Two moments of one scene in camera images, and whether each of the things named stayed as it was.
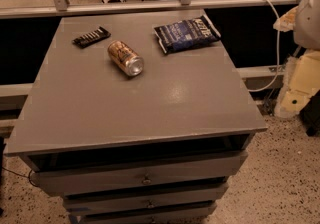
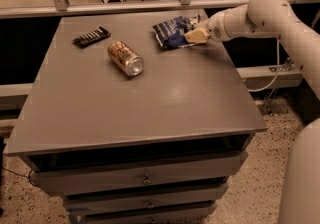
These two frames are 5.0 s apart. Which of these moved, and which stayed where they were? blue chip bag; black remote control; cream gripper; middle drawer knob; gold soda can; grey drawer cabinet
Moved: cream gripper; blue chip bag
Stayed: gold soda can; black remote control; middle drawer knob; grey drawer cabinet
